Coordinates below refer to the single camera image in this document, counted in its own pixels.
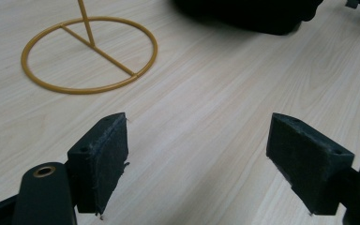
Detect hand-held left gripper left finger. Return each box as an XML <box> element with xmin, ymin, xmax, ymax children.
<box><xmin>67</xmin><ymin>112</ymin><xmax>130</xmax><ymax>218</ymax></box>

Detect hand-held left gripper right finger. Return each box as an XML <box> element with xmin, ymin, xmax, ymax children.
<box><xmin>265</xmin><ymin>112</ymin><xmax>355</xmax><ymax>217</ymax></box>

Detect black bag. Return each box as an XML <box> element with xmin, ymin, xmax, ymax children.
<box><xmin>172</xmin><ymin>0</ymin><xmax>324</xmax><ymax>36</ymax></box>

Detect gold wire stand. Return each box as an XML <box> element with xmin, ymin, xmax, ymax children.
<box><xmin>21</xmin><ymin>0</ymin><xmax>159</xmax><ymax>96</ymax></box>

